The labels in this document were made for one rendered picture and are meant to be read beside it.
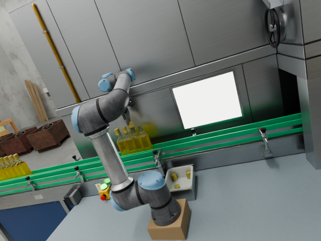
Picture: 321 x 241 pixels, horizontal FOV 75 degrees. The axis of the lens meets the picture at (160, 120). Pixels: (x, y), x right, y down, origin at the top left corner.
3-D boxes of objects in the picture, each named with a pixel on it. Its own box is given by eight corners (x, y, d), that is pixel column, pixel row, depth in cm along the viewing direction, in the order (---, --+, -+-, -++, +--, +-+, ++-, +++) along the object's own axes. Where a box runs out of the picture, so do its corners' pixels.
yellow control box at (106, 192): (114, 192, 149) (111, 184, 147) (110, 200, 143) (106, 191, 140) (106, 193, 151) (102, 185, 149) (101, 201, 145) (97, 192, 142)
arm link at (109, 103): (121, 93, 82) (130, 62, 124) (96, 104, 83) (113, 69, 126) (133, 117, 87) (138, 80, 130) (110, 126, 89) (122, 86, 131)
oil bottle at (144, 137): (155, 155, 153) (146, 129, 147) (154, 159, 148) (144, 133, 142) (149, 156, 155) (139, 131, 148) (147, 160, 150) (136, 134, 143)
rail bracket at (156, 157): (165, 158, 144) (159, 142, 141) (161, 172, 129) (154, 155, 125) (161, 158, 145) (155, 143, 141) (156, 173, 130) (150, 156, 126)
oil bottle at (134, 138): (148, 156, 155) (139, 131, 148) (147, 160, 150) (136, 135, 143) (142, 158, 156) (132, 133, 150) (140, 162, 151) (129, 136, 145)
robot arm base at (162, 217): (180, 223, 95) (173, 206, 92) (150, 228, 98) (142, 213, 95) (181, 199, 109) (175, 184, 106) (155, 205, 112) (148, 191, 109)
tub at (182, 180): (196, 175, 137) (192, 164, 134) (195, 200, 116) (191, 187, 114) (171, 179, 142) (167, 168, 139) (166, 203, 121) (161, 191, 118)
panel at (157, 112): (243, 115, 143) (233, 67, 133) (244, 117, 140) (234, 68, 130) (127, 142, 168) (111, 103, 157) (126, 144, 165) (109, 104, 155)
